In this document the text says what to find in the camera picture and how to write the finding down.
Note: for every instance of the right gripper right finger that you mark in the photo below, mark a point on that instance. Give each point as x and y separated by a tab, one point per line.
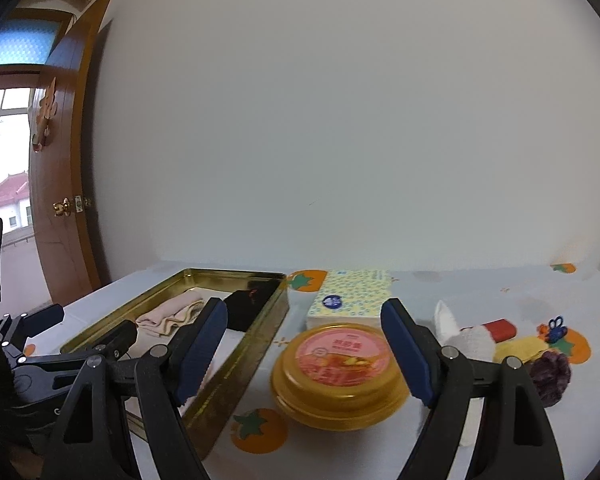
514	440

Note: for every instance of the gold door ornament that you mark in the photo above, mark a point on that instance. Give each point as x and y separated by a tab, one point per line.
47	109

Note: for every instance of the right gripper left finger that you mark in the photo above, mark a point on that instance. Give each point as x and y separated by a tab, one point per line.
91	438

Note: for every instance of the gold round tin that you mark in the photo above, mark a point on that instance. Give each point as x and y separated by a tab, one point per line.
339	377

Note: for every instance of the red silicone sleeve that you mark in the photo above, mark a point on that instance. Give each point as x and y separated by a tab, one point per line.
501	330

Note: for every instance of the window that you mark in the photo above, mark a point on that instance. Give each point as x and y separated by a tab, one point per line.
27	39

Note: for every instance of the brown wooden door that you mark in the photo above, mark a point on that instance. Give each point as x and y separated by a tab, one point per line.
63	243

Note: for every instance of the pink cloth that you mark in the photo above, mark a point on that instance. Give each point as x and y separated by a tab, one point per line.
171	314

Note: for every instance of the black wristband red logo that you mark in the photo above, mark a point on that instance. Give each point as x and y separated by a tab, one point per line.
244	306

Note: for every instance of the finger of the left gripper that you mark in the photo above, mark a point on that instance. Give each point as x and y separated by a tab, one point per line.
111	346
29	324

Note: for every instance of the yellow cloth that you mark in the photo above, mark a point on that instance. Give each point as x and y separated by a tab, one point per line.
526	349

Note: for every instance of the purple scrunchie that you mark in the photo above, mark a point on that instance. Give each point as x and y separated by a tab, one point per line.
551	376

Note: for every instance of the white knit gloves bundle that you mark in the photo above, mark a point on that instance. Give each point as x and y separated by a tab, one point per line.
475	343

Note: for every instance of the persimmon print tablecloth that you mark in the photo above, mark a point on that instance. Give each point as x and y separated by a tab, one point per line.
526	296

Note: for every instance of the gold rectangular tin tray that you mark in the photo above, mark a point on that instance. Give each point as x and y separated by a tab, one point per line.
213	365

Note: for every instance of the yellow blue tissue pack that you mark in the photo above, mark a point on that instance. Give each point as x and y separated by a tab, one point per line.
350	296

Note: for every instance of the brass door knob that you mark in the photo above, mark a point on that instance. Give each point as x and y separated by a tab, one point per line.
63	208

